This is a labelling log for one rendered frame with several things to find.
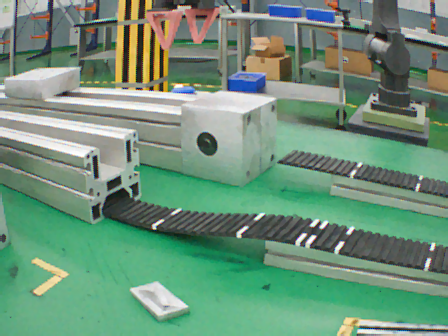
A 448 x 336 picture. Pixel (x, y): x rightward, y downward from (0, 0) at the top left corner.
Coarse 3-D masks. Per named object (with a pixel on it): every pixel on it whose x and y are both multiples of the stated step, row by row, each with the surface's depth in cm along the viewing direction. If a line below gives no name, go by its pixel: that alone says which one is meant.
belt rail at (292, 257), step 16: (272, 256) 48; (288, 256) 48; (304, 256) 46; (320, 256) 45; (336, 256) 44; (304, 272) 47; (320, 272) 46; (336, 272) 45; (352, 272) 44; (368, 272) 44; (384, 272) 43; (400, 272) 41; (416, 272) 40; (432, 272) 39; (400, 288) 41; (416, 288) 40; (432, 288) 39
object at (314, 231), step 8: (312, 224) 48; (320, 224) 49; (328, 224) 49; (304, 232) 47; (312, 232) 47; (320, 232) 47; (296, 240) 45; (304, 240) 46; (312, 240) 45; (312, 248) 45
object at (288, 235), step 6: (294, 222) 49; (300, 222) 50; (306, 222) 49; (288, 228) 48; (294, 228) 48; (300, 228) 48; (282, 234) 47; (288, 234) 47; (294, 234) 47; (300, 234) 47; (276, 240) 46; (282, 240) 46; (288, 240) 46; (294, 240) 46
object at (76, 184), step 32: (0, 128) 65; (32, 128) 69; (64, 128) 64; (96, 128) 62; (0, 160) 64; (32, 160) 59; (64, 160) 55; (96, 160) 55; (128, 160) 61; (32, 192) 61; (64, 192) 57; (96, 192) 56; (128, 192) 61
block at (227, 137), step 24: (216, 96) 72; (240, 96) 72; (264, 96) 72; (192, 120) 67; (216, 120) 66; (240, 120) 64; (264, 120) 69; (192, 144) 69; (216, 144) 67; (240, 144) 65; (264, 144) 70; (192, 168) 70; (216, 168) 68; (240, 168) 66; (264, 168) 72
